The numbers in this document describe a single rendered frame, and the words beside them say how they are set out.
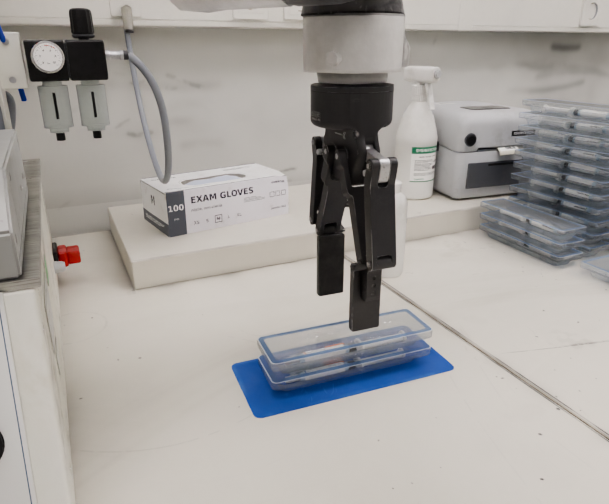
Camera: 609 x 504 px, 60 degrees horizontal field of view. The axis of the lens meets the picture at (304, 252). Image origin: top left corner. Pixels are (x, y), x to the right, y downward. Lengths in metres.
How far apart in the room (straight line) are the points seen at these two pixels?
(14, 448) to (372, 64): 0.39
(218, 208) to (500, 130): 0.56
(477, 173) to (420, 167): 0.11
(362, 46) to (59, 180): 0.74
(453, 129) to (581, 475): 0.71
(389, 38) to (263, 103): 0.69
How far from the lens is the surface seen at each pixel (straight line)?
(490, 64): 1.45
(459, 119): 1.06
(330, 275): 0.58
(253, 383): 0.57
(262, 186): 0.92
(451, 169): 1.08
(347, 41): 0.46
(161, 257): 0.79
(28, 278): 0.42
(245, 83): 1.12
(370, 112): 0.47
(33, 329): 0.42
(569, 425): 0.58
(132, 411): 0.56
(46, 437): 0.43
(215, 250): 0.81
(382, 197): 0.46
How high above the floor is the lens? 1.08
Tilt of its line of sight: 21 degrees down
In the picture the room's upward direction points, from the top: straight up
